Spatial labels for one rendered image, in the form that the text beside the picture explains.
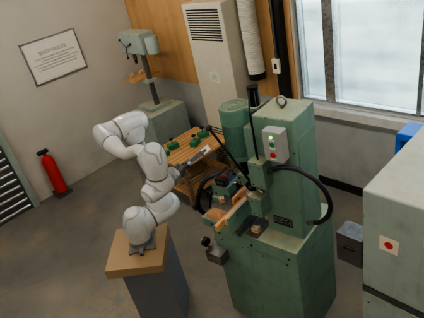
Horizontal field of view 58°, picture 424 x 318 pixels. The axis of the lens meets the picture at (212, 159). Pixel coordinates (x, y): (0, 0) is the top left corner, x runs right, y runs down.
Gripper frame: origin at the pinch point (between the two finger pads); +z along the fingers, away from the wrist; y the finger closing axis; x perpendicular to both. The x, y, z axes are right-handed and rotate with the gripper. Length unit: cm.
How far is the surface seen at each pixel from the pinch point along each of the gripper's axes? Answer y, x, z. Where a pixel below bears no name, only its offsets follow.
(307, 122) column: 45, -20, 27
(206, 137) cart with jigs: -146, 9, 127
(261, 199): 8.6, -38.3, 5.1
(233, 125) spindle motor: 15.1, 1.1, 16.0
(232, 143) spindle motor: 6.1, -6.3, 15.7
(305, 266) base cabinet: -2, -84, 9
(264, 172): 22.5, -26.5, 5.7
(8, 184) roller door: -293, 105, -15
